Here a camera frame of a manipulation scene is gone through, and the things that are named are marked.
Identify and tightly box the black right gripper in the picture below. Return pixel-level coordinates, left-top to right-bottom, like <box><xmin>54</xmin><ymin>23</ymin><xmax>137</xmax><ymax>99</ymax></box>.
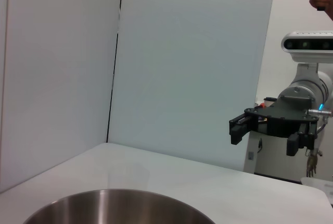
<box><xmin>228</xmin><ymin>98</ymin><xmax>319</xmax><ymax>156</ymax></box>

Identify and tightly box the stainless steel mixing bowl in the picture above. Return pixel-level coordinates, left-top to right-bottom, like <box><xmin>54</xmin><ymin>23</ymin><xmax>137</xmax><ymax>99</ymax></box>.
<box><xmin>22</xmin><ymin>189</ymin><xmax>216</xmax><ymax>224</ymax></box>

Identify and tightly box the brown robotic hand model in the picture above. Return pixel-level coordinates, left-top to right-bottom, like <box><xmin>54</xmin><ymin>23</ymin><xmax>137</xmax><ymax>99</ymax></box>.
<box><xmin>305</xmin><ymin>150</ymin><xmax>320</xmax><ymax>178</ymax></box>

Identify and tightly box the white cabinet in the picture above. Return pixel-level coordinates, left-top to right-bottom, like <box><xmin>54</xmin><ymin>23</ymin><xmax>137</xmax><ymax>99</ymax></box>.
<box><xmin>244</xmin><ymin>105</ymin><xmax>326</xmax><ymax>182</ymax></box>

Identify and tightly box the black cable with silver plug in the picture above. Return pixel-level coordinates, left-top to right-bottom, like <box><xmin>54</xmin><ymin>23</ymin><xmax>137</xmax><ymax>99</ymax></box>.
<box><xmin>308</xmin><ymin>108</ymin><xmax>333</xmax><ymax>138</ymax></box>

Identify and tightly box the white head camera mount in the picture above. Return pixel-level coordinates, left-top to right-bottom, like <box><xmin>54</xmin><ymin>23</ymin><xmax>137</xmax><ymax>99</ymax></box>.
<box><xmin>296</xmin><ymin>62</ymin><xmax>320</xmax><ymax>82</ymax></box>

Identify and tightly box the silver head depth camera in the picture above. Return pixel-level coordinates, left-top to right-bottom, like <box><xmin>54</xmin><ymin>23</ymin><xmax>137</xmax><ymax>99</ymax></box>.
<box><xmin>280</xmin><ymin>30</ymin><xmax>333</xmax><ymax>64</ymax></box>

